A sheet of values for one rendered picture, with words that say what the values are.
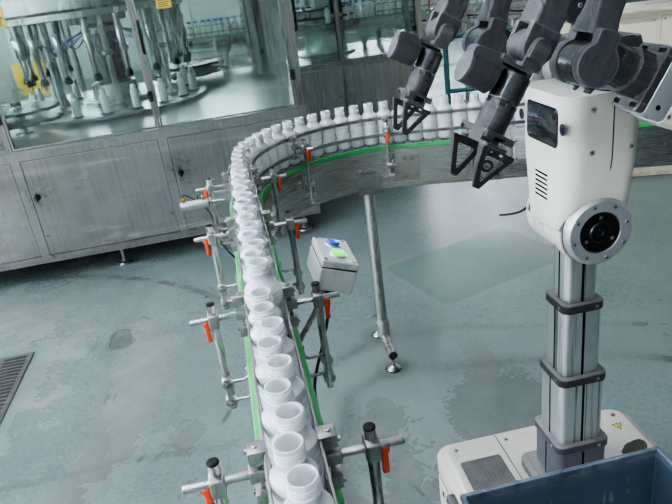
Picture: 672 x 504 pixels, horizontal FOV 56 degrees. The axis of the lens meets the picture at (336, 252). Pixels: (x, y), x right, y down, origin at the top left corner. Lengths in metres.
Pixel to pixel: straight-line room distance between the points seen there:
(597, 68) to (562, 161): 0.29
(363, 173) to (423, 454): 1.12
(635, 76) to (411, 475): 1.61
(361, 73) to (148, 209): 2.74
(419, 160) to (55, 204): 2.63
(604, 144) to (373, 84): 4.98
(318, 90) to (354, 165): 3.64
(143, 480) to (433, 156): 1.69
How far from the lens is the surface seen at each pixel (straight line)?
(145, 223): 4.44
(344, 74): 6.23
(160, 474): 2.65
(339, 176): 2.59
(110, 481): 2.71
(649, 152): 2.75
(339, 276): 1.33
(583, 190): 1.46
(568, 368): 1.73
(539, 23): 1.16
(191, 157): 4.29
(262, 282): 1.16
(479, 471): 2.03
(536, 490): 1.04
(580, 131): 1.41
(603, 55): 1.21
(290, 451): 0.76
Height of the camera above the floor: 1.65
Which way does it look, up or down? 23 degrees down
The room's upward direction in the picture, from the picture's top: 8 degrees counter-clockwise
